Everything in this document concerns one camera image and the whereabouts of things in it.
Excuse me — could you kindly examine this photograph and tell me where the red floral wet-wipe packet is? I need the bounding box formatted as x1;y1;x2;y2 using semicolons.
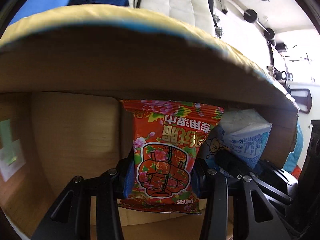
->
119;100;224;214

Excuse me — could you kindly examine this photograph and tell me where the light blue tissue packet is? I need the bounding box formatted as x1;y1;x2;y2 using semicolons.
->
197;109;272;178

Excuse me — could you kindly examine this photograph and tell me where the dark wooden chair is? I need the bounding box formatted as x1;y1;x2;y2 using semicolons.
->
291;88;312;114

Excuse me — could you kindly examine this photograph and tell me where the teal bean bag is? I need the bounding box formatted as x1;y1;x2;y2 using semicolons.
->
283;123;304;174

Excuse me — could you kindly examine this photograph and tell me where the open cardboard box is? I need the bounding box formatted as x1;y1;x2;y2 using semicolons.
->
0;22;301;240

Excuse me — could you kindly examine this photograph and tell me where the yellow tablecloth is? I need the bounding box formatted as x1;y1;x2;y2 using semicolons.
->
1;4;298;112

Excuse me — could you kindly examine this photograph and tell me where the floor barbell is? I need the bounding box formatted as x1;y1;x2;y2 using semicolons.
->
243;9;275;41

